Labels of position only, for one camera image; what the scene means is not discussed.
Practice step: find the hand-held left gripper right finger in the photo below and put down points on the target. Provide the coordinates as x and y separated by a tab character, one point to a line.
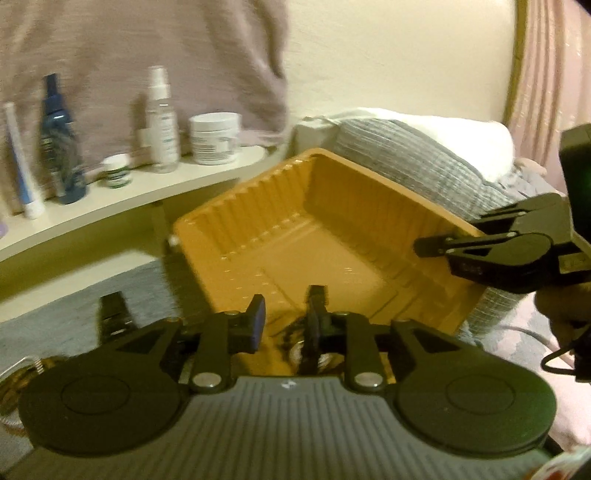
316	318

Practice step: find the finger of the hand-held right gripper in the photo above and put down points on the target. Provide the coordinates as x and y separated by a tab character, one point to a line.
517	212
461	247

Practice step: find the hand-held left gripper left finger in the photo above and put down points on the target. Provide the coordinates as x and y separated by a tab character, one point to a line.
256	323

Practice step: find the wristwatch with metal case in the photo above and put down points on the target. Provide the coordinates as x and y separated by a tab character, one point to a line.
295	355

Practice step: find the yellow ribbed plastic tray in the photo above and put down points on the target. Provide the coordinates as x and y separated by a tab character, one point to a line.
323	240

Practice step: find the pile of beaded jewelry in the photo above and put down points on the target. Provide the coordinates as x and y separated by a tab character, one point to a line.
14	383

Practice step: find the person's right hand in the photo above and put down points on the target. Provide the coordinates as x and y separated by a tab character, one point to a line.
558	314

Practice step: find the white pillow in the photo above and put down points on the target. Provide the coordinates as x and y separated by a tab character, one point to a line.
461	131

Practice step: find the grey woven pillow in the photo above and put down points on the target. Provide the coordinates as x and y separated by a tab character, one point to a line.
415	157

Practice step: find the pink striped curtain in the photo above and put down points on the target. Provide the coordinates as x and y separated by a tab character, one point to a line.
549	60

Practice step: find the cream curved shelf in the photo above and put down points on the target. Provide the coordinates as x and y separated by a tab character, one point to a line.
138	189

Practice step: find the white cream jar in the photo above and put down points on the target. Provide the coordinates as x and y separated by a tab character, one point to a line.
214	138

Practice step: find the small green label jar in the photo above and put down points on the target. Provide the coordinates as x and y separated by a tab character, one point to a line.
116	171

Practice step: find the clear spray bottle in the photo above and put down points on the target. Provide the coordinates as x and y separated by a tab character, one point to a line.
162	134

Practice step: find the red white packet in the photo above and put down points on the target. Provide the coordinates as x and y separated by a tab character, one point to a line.
561	466

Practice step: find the dark blue spray bottle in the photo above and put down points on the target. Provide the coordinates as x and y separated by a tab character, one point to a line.
62	147

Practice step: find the white squeeze tube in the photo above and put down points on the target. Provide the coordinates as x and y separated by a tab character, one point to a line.
21	161

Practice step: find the pinkish grey towel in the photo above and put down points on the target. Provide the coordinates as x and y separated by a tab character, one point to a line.
138	46

